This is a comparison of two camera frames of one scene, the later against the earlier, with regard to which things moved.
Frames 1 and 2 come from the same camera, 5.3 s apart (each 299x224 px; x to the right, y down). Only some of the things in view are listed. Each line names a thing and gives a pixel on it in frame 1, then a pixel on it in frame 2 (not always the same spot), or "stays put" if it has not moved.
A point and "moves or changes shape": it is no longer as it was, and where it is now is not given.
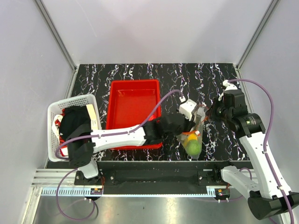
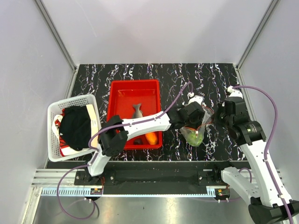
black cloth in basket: [73, 118] stays put
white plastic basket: [55, 108] stays put
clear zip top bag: [191, 139] moves or changes shape
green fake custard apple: [194, 147] -> [195, 138]
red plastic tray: [130, 102] stays put
